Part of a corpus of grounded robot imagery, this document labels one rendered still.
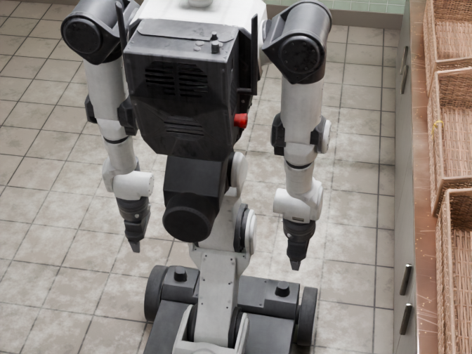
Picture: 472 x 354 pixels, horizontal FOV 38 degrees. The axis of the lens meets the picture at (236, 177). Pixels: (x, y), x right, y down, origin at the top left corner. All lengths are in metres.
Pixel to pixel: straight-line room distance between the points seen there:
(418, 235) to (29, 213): 1.66
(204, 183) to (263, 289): 0.91
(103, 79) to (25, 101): 2.13
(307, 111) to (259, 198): 1.50
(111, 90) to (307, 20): 0.48
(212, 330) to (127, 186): 0.53
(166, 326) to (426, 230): 0.89
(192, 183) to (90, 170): 1.66
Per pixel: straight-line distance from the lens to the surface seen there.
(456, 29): 3.02
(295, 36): 1.34
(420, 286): 1.94
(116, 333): 2.55
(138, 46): 1.33
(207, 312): 2.10
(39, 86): 3.76
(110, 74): 1.56
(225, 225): 1.89
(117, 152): 1.73
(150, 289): 2.41
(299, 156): 1.58
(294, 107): 1.47
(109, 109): 1.61
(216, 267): 2.05
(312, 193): 1.71
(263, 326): 2.32
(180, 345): 2.08
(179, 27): 1.37
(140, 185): 1.84
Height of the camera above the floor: 2.05
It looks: 42 degrees down
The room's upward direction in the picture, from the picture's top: 1 degrees counter-clockwise
